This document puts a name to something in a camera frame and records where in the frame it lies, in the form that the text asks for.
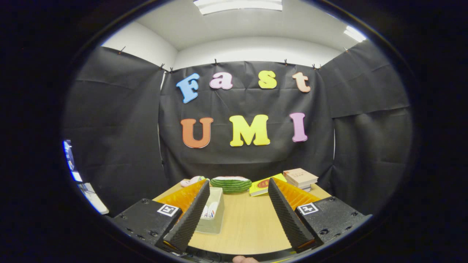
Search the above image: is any yellow book with red circle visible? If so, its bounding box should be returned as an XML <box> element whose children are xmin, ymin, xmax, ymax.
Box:
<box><xmin>249</xmin><ymin>173</ymin><xmax>287</xmax><ymax>197</ymax></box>

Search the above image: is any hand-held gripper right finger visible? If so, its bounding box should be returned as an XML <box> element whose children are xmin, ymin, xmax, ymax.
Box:
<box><xmin>268</xmin><ymin>178</ymin><xmax>373</xmax><ymax>253</ymax></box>

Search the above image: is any blue printed packet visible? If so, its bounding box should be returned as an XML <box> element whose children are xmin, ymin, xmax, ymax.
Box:
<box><xmin>63</xmin><ymin>140</ymin><xmax>83</xmax><ymax>182</ymax></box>

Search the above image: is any small ceiling light panel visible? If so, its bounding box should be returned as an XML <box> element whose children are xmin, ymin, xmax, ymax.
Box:
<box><xmin>343</xmin><ymin>26</ymin><xmax>367</xmax><ymax>43</ymax></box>

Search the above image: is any watermelon slice plush toy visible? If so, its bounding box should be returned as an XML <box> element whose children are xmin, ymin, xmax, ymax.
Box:
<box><xmin>210</xmin><ymin>176</ymin><xmax>253</xmax><ymax>194</ymax></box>

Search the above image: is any cream fabric storage box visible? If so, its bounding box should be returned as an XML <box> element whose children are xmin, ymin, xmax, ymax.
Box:
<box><xmin>195</xmin><ymin>187</ymin><xmax>225</xmax><ymax>235</ymax></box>

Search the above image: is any long ceiling light panel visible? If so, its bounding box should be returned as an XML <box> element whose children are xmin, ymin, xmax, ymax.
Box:
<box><xmin>193</xmin><ymin>0</ymin><xmax>283</xmax><ymax>15</ymax></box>

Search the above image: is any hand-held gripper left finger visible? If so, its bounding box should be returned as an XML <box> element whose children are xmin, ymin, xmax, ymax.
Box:
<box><xmin>110</xmin><ymin>179</ymin><xmax>211</xmax><ymax>252</ymax></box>

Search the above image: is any tan paperback book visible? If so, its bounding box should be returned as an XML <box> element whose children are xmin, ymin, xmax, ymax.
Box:
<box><xmin>283</xmin><ymin>168</ymin><xmax>319</xmax><ymax>188</ymax></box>

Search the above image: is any pink star plush toy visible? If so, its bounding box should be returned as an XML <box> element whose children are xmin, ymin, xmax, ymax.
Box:
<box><xmin>180</xmin><ymin>176</ymin><xmax>207</xmax><ymax>187</ymax></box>

